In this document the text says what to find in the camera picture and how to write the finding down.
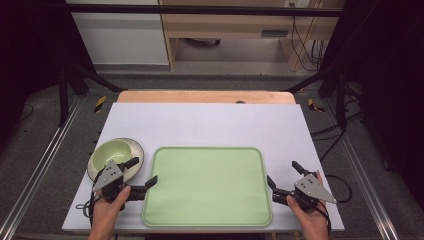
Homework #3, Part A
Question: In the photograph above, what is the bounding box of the wooden table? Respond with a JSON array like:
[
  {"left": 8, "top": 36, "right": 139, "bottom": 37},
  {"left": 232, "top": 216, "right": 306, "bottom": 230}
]
[{"left": 116, "top": 89, "right": 297, "bottom": 105}]

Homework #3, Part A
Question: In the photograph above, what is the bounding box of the person's right hand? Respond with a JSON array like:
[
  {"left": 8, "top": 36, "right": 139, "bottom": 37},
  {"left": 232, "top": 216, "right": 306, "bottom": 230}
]
[{"left": 286, "top": 171, "right": 332, "bottom": 234}]

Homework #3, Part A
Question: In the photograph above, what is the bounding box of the white table board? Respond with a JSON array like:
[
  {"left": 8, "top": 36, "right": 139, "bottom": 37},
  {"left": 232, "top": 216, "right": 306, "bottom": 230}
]
[{"left": 61, "top": 102, "right": 346, "bottom": 234}]

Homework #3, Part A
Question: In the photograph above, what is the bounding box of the black floor cable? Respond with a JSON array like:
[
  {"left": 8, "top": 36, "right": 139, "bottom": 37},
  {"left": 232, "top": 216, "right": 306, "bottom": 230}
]
[
  {"left": 310, "top": 111, "right": 364, "bottom": 138},
  {"left": 324, "top": 173, "right": 354, "bottom": 204}
]

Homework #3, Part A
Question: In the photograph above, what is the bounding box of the person's left hand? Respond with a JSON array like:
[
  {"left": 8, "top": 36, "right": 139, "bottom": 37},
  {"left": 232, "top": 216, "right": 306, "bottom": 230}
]
[{"left": 90, "top": 185, "right": 132, "bottom": 233}]

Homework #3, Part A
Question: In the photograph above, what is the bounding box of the black metal crossbar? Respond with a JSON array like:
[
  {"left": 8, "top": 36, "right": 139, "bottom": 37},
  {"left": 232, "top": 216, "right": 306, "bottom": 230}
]
[{"left": 65, "top": 3, "right": 345, "bottom": 18}]

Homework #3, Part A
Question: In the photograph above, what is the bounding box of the light green tray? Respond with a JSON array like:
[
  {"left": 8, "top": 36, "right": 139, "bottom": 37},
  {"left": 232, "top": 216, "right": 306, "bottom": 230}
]
[{"left": 141, "top": 146, "right": 274, "bottom": 228}]

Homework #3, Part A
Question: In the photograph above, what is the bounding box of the yellow hanging cable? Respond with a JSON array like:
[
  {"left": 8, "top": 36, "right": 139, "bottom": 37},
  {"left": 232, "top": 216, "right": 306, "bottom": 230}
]
[{"left": 293, "top": 0, "right": 325, "bottom": 72}]

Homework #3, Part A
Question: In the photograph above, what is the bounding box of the aluminium floor rail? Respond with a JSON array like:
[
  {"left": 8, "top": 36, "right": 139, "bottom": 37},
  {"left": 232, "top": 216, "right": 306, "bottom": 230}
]
[
  {"left": 322, "top": 99, "right": 402, "bottom": 240},
  {"left": 0, "top": 95, "right": 85, "bottom": 240}
]

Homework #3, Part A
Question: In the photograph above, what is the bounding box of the white wall socket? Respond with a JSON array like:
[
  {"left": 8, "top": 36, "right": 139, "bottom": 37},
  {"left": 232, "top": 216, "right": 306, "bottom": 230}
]
[{"left": 283, "top": 0, "right": 312, "bottom": 9}]

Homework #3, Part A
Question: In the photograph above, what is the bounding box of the yellow black tape marker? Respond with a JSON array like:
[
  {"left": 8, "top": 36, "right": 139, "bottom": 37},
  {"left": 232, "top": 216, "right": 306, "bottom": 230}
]
[
  {"left": 93, "top": 95, "right": 108, "bottom": 114},
  {"left": 307, "top": 98, "right": 327, "bottom": 113}
]

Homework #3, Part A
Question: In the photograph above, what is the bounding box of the white cabinet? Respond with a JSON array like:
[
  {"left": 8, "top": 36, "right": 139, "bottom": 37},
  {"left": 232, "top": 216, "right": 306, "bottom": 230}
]
[{"left": 71, "top": 12, "right": 170, "bottom": 66}]

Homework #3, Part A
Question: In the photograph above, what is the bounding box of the black curtain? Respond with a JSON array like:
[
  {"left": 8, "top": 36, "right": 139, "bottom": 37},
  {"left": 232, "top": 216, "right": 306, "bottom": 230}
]
[
  {"left": 0, "top": 0, "right": 96, "bottom": 144},
  {"left": 318, "top": 0, "right": 424, "bottom": 204}
]

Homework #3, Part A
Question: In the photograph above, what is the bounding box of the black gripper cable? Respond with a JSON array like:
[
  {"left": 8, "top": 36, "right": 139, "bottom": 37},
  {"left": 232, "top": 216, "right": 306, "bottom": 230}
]
[
  {"left": 316, "top": 199, "right": 333, "bottom": 234},
  {"left": 75, "top": 166, "right": 105, "bottom": 219}
]

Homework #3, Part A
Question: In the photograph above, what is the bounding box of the light green bowl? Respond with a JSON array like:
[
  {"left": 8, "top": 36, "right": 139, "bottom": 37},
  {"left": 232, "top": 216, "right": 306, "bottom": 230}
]
[{"left": 91, "top": 139, "right": 133, "bottom": 171}]

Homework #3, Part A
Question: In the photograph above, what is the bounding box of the black hanging cable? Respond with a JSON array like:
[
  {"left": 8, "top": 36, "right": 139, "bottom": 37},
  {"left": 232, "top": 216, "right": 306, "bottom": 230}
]
[{"left": 290, "top": 15, "right": 322, "bottom": 72}]

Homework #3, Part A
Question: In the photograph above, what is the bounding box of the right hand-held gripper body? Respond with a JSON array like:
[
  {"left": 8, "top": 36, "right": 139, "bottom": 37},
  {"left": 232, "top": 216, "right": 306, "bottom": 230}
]
[{"left": 272, "top": 171, "right": 338, "bottom": 214}]

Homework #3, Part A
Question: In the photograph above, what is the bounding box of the green and white bowl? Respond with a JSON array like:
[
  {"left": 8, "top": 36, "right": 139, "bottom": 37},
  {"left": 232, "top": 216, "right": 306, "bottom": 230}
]
[{"left": 86, "top": 137, "right": 146, "bottom": 184}]

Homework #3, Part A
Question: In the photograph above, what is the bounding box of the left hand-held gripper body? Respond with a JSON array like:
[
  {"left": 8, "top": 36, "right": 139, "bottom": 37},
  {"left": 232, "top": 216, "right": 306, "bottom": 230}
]
[{"left": 92, "top": 159, "right": 147, "bottom": 212}]

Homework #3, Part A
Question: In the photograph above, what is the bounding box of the wooden desk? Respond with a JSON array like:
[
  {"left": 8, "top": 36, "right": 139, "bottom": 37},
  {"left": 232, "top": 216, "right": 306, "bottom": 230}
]
[{"left": 159, "top": 0, "right": 338, "bottom": 73}]

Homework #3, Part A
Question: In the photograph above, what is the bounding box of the black metal stand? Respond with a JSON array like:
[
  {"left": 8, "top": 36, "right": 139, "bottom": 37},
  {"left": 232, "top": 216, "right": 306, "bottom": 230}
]
[
  {"left": 57, "top": 62, "right": 125, "bottom": 128},
  {"left": 285, "top": 65, "right": 348, "bottom": 132}
]

